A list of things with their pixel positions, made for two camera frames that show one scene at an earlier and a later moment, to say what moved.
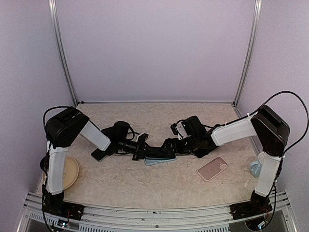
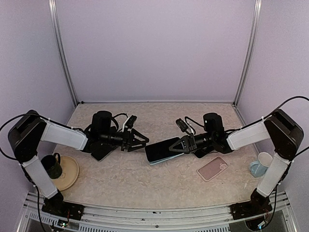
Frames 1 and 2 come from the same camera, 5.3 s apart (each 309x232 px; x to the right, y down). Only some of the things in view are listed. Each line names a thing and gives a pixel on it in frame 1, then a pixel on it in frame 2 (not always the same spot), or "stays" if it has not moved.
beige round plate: x=70 y=174 stays
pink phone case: x=211 y=169 stays
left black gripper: x=150 y=152 → x=127 y=140
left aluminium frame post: x=58 y=36 stays
